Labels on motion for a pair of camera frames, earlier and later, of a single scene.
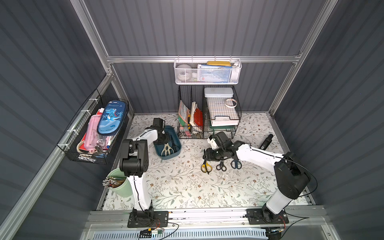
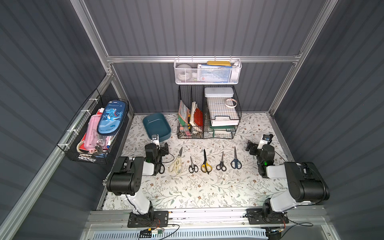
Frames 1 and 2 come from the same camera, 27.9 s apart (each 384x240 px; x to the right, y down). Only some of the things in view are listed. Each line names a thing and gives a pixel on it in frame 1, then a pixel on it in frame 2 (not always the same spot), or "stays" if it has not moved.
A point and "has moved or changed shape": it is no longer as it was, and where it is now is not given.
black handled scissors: x=221 y=166 stays
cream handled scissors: x=166 y=148 has moved or changed shape
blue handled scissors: x=236 y=164 stays
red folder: x=198 y=117 stays
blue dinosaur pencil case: x=111 y=118 stays
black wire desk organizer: x=202 y=110 stays
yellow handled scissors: x=206 y=167 stays
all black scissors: x=174 y=147 to x=160 y=164
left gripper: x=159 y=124 to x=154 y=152
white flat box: x=218 y=92 stays
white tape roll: x=231 y=106 stays
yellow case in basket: x=227 y=63 stays
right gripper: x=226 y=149 to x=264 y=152
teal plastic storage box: x=170 y=149 has moved or changed shape
